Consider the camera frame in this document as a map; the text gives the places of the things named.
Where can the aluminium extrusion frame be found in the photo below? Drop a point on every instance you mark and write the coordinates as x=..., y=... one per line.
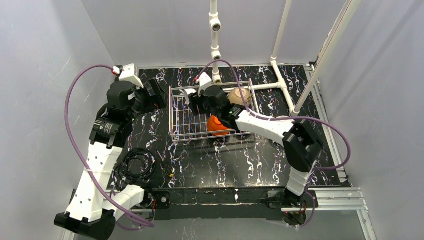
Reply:
x=338, y=197

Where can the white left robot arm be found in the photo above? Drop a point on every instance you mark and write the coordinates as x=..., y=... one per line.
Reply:
x=92, y=212

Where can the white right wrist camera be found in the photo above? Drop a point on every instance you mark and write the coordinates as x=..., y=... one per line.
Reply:
x=203, y=81

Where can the black yellow screwdriver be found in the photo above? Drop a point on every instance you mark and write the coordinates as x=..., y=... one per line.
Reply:
x=166, y=166

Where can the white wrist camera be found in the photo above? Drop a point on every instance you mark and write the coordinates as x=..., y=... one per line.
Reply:
x=203, y=81
x=129, y=73

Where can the orange bowl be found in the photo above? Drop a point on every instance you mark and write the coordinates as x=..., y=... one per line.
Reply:
x=216, y=127

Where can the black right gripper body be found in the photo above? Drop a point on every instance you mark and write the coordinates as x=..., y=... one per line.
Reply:
x=194, y=104

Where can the white diagonal PVC pole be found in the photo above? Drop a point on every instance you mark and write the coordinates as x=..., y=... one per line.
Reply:
x=333, y=38

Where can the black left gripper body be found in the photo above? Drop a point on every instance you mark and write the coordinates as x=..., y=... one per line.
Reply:
x=157, y=93

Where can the white PVC camera post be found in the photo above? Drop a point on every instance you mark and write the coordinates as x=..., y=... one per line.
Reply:
x=215, y=26

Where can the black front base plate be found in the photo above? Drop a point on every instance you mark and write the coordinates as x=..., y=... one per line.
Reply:
x=270, y=203

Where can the beige floral bowl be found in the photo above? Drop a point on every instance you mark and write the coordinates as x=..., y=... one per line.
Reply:
x=235, y=96

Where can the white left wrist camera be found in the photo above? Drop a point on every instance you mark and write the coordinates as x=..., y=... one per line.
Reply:
x=129, y=73

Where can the white PVC pipe frame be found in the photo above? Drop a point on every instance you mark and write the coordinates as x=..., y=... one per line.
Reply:
x=250, y=29

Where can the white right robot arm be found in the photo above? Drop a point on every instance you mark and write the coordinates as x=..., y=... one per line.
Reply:
x=301, y=143

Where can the white bowl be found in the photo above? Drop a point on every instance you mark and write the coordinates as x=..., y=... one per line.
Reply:
x=190, y=97

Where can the white wire dish rack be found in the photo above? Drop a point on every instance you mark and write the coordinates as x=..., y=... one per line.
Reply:
x=185, y=126

